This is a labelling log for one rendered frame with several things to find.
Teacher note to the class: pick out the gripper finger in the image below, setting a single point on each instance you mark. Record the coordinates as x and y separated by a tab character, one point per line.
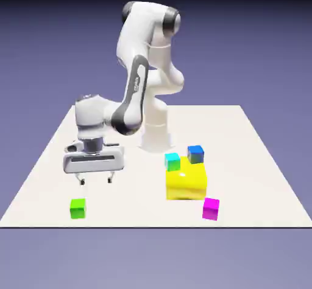
110	178
82	180

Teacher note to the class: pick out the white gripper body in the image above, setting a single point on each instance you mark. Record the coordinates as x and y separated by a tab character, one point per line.
93	166

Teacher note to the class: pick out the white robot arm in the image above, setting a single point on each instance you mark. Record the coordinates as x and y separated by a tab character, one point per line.
136	50

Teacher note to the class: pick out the small green cube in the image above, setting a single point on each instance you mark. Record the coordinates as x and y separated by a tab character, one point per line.
78	210

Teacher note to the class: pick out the small cyan cube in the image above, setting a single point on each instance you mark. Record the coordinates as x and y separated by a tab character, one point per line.
172	162

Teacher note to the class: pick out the small blue cube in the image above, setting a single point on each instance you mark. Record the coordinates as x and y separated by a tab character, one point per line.
195	154

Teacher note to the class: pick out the small magenta cube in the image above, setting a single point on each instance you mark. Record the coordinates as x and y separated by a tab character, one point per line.
210	210

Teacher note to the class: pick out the large yellow box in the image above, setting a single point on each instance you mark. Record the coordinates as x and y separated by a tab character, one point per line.
186	184

